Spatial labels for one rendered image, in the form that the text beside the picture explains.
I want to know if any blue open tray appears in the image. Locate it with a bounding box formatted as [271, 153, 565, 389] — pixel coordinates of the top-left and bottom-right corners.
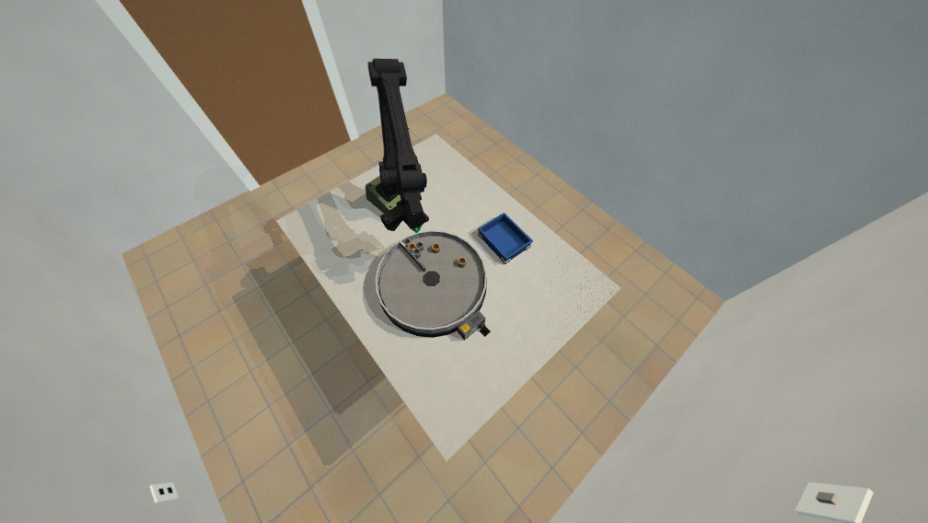
[478, 213, 533, 265]

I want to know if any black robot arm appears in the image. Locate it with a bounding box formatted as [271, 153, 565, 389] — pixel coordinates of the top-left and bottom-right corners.
[368, 59, 427, 231]

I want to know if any grey round turntable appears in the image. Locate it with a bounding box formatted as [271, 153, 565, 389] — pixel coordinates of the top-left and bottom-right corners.
[376, 230, 490, 340]

